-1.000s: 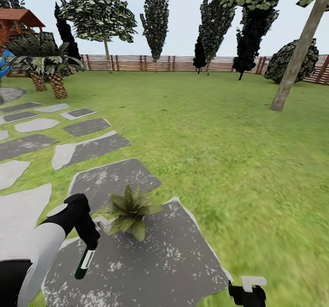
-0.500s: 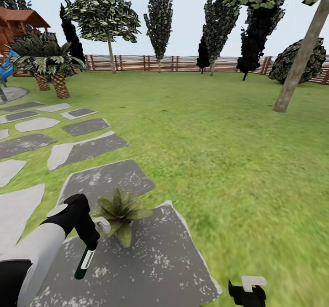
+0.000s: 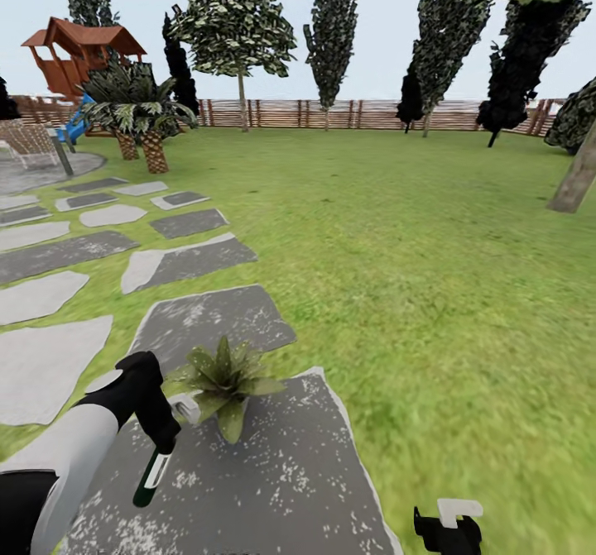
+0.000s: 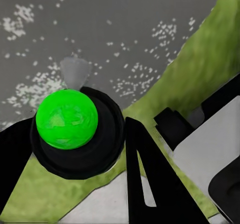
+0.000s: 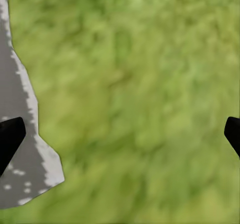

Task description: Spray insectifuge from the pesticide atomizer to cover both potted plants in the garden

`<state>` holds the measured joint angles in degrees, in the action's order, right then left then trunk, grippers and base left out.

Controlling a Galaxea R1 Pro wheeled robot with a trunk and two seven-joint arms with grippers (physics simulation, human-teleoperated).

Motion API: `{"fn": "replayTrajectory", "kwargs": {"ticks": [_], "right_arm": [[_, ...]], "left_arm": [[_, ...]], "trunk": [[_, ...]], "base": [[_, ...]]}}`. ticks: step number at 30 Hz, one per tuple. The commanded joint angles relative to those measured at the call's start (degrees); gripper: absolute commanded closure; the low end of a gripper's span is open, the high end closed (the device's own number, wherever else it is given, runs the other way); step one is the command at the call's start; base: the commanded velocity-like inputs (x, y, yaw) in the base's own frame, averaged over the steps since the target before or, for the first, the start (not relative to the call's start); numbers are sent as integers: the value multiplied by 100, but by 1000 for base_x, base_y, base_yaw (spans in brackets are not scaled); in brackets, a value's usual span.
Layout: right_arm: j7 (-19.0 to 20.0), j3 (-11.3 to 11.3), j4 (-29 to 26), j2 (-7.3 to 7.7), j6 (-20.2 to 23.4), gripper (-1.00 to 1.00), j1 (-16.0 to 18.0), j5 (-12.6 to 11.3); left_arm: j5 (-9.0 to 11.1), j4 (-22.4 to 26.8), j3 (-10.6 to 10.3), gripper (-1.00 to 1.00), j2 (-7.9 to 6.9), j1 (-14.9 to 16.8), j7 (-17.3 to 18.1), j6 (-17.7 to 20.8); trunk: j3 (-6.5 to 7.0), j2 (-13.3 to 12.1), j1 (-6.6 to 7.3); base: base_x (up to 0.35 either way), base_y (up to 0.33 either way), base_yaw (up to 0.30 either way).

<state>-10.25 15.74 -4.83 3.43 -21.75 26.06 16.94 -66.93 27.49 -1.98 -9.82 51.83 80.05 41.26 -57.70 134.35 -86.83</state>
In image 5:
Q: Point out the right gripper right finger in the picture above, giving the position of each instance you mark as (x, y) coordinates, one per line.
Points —
(232, 133)

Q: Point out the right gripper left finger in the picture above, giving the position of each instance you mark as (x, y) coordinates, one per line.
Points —
(12, 133)

